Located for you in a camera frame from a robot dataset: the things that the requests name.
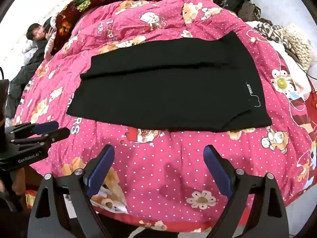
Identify white pillow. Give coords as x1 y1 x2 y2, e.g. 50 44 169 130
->
21 39 40 55

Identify pink printed bear quilt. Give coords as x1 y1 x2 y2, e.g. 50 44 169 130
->
12 0 315 231

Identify cream knitted cloth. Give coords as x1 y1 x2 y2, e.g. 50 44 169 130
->
282 26 313 71

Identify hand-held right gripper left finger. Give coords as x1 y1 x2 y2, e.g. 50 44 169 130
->
27 144 116 238

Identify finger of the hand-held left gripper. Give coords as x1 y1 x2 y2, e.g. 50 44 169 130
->
6 121 59 140
11 127 71 146

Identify person's left hand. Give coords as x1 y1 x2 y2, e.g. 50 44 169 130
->
12 168 26 195

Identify dark red floral blanket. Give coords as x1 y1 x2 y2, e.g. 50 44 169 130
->
53 0 179 55

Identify black pants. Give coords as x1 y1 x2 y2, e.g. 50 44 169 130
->
66 31 273 133

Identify brown cloth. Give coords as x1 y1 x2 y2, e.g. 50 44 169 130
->
237 1 262 23

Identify grey white patterned cloth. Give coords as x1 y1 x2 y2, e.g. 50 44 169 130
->
248 21 293 50

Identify red cartoon printed bed sheet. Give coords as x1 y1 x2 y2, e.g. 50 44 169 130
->
270 64 317 204

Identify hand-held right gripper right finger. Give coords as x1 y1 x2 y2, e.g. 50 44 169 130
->
203 144 290 238

